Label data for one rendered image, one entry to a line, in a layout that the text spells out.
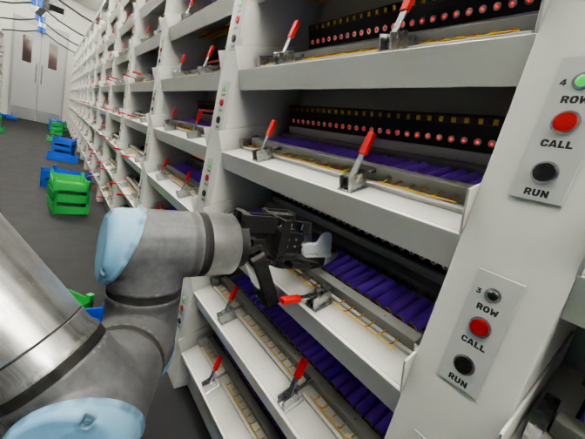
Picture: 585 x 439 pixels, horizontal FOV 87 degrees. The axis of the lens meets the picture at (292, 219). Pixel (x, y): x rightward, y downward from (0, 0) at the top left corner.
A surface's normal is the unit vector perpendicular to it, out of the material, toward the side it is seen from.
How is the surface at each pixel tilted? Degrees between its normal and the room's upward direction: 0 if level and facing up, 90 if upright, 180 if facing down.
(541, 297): 90
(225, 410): 21
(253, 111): 90
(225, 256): 93
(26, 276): 47
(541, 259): 90
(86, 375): 54
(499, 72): 111
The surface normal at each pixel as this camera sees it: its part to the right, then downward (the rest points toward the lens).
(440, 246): -0.81, 0.29
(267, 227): 0.57, 0.31
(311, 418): -0.05, -0.91
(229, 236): 0.61, -0.25
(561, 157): -0.77, -0.07
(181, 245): 0.61, -0.04
